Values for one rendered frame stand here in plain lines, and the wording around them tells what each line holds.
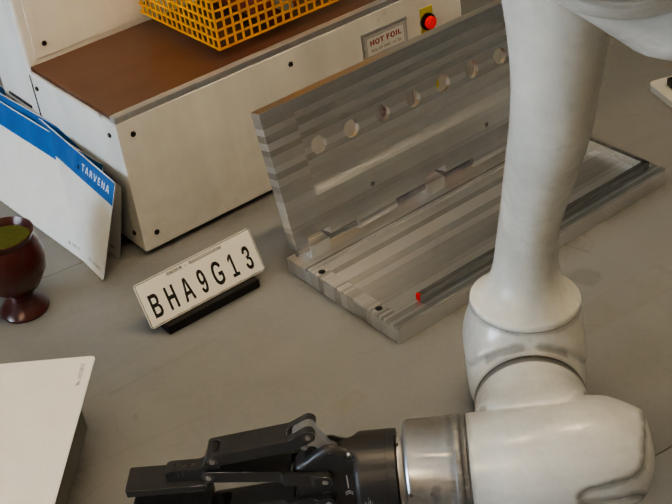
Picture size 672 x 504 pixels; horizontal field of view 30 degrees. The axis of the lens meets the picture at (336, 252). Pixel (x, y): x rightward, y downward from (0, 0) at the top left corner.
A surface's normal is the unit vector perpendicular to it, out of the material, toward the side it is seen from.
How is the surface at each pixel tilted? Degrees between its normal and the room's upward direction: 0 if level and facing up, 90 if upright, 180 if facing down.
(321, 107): 79
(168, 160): 90
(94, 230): 69
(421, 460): 38
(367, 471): 45
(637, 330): 0
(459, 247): 0
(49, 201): 63
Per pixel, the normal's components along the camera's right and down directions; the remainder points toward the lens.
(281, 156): 0.58, 0.22
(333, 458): -0.02, 0.56
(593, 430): 0.04, -0.51
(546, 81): -0.34, 0.66
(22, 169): -0.73, 0.01
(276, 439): -0.27, -0.80
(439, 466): -0.11, -0.17
